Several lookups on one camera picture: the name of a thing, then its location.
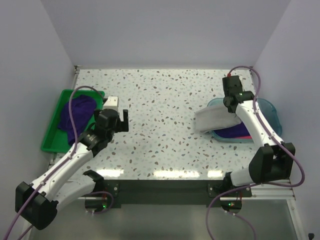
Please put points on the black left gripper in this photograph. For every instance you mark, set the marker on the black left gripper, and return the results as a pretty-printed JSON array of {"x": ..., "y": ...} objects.
[{"x": 122, "y": 126}]

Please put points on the grey white towel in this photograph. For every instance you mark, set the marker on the grey white towel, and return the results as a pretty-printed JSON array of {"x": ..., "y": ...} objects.
[{"x": 215, "y": 117}]

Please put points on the purple towel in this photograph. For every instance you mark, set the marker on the purple towel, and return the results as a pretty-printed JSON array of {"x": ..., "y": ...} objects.
[
  {"x": 237, "y": 131},
  {"x": 82, "y": 108}
]

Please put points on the pink towel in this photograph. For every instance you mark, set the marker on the pink towel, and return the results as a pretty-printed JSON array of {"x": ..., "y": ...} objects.
[{"x": 245, "y": 138}]

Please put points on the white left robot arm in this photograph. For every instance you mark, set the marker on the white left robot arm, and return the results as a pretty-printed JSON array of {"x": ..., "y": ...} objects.
[{"x": 36, "y": 201}]

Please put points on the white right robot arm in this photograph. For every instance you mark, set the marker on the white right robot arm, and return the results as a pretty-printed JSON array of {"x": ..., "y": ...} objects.
[{"x": 273, "y": 160}]

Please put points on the teal transparent plastic tray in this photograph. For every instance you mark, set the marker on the teal transparent plastic tray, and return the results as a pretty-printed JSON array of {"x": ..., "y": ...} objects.
[{"x": 270, "y": 114}]

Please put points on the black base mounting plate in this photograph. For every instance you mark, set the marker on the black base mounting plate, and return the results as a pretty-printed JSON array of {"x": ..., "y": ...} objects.
[{"x": 155, "y": 192}]

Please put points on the green plastic bin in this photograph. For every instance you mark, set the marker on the green plastic bin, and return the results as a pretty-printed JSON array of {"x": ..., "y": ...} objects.
[{"x": 56, "y": 140}]

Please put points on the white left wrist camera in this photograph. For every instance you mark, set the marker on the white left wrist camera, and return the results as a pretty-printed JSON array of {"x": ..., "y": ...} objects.
[{"x": 111, "y": 102}]

